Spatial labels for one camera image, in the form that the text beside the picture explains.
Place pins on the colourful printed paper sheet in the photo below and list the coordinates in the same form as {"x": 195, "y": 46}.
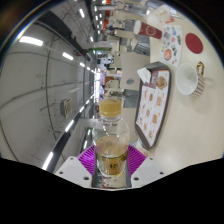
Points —
{"x": 171, "y": 45}

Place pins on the brown food tray, paper liner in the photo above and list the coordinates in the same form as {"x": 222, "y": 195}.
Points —
{"x": 151, "y": 110}

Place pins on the crumpled white napkin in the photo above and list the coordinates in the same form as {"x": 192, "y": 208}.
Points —
{"x": 144, "y": 75}

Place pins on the flat round red coaster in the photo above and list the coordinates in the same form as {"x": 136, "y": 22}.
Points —
{"x": 194, "y": 43}

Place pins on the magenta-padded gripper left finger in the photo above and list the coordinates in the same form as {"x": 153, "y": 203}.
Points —
{"x": 75, "y": 170}

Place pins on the ceiling air conditioner unit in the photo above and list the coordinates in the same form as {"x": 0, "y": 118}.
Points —
{"x": 66, "y": 107}

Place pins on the group of beige chairs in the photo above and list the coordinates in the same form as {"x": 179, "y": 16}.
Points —
{"x": 125, "y": 33}

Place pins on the small red snack packet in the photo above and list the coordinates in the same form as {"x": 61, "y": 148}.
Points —
{"x": 169, "y": 19}

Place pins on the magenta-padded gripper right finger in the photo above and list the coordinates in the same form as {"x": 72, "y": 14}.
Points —
{"x": 146, "y": 170}

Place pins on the beige chair with round hole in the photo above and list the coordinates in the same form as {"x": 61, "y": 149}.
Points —
{"x": 131, "y": 68}

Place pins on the group of ceiling lights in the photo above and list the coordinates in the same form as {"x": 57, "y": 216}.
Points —
{"x": 31, "y": 40}

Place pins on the clear bottle with yellow cap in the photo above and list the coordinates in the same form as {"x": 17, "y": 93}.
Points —
{"x": 111, "y": 140}

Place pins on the red paper cup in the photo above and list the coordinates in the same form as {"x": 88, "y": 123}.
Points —
{"x": 150, "y": 30}

